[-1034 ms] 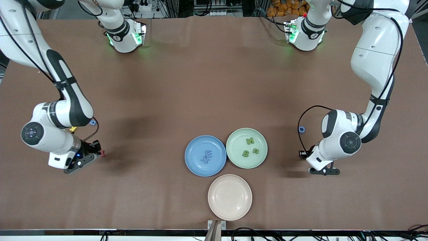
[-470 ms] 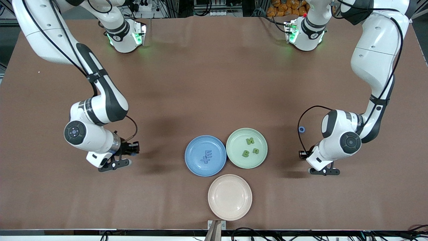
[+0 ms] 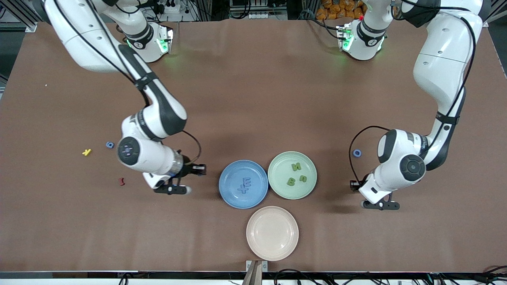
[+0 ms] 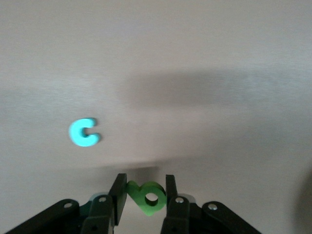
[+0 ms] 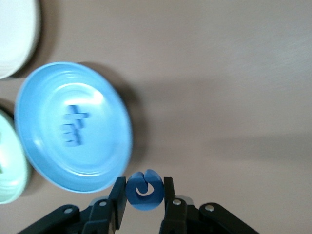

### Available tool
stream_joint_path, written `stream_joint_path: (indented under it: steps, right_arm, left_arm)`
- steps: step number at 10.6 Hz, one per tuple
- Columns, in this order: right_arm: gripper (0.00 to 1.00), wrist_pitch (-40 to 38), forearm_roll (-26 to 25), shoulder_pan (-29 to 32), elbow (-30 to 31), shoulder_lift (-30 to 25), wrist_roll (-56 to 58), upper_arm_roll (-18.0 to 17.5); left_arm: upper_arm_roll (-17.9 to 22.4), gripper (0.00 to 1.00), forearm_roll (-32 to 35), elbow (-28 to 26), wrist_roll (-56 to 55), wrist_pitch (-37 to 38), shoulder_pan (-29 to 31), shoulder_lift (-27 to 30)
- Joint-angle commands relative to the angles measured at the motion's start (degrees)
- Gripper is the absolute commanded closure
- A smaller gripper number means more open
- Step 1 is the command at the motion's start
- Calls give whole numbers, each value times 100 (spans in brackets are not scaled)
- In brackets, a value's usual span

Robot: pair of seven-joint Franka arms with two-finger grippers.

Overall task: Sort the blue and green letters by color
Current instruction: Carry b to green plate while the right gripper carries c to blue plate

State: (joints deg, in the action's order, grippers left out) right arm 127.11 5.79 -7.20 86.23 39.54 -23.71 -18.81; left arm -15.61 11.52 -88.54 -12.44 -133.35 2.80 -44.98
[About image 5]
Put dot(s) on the blue foam letter C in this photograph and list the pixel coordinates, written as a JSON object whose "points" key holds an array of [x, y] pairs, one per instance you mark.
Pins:
{"points": [[143, 204]]}

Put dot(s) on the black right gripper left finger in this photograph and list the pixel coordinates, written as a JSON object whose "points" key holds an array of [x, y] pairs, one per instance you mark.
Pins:
{"points": [[102, 217]]}

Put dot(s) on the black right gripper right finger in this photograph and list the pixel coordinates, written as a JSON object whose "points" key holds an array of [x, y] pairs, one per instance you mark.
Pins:
{"points": [[180, 217]]}

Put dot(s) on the green round plate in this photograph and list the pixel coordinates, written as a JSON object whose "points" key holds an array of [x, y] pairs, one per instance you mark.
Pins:
{"points": [[12, 175]]}

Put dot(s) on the blue round plate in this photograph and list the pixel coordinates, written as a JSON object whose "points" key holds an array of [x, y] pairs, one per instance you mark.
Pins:
{"points": [[102, 146]]}

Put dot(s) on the blue foam letter E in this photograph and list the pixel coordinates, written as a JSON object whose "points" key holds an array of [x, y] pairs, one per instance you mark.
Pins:
{"points": [[73, 136]]}

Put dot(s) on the beige round plate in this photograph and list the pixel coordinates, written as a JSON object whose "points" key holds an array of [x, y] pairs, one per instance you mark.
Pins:
{"points": [[14, 36]]}

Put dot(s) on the blue foam letter X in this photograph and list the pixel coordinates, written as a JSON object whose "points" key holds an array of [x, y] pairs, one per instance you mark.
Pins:
{"points": [[76, 115]]}

